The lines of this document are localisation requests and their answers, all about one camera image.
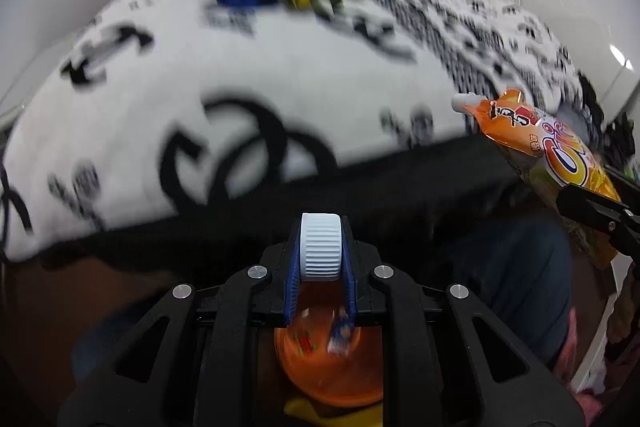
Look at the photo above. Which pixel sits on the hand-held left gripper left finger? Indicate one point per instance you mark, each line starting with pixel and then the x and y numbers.
pixel 292 292

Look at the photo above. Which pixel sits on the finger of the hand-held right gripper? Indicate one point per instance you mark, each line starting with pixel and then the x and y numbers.
pixel 625 179
pixel 595 209

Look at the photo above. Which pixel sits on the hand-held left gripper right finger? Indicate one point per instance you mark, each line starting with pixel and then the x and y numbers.
pixel 351 292

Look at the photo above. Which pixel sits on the orange bottle with white cap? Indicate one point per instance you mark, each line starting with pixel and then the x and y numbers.
pixel 322 247

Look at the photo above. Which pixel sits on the orange juice pouch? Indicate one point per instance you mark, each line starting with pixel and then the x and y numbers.
pixel 560 147

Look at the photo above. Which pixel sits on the dark cloth pile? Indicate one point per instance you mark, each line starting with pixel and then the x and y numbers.
pixel 617 132

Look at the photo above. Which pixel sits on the person's blue trouser leg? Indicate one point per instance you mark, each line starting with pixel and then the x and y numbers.
pixel 520 287

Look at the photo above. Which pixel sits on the black bed cloth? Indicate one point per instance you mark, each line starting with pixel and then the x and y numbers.
pixel 410 187

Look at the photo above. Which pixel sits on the yellow plastic bag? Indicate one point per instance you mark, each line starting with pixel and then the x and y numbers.
pixel 330 417

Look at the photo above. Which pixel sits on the pink cloth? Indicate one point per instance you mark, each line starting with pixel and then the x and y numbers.
pixel 567 352

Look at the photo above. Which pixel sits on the white black printed blanket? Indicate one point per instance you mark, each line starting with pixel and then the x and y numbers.
pixel 300 72

